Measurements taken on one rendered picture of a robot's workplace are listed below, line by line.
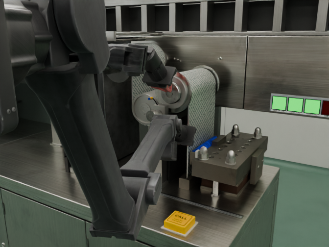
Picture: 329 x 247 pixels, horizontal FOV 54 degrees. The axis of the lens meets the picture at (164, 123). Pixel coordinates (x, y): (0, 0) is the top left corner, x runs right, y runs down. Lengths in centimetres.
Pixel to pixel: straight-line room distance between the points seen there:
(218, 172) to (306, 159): 284
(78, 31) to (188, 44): 120
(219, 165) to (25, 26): 92
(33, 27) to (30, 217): 127
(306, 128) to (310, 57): 251
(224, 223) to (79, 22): 84
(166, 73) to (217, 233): 50
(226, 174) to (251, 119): 283
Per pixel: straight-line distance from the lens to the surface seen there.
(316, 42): 132
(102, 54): 34
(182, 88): 112
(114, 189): 48
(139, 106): 124
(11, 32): 23
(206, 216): 106
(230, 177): 110
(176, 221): 99
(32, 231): 151
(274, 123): 385
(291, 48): 134
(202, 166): 113
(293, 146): 388
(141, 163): 66
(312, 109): 134
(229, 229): 102
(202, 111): 125
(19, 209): 152
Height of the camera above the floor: 145
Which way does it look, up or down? 16 degrees down
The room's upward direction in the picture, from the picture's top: straight up
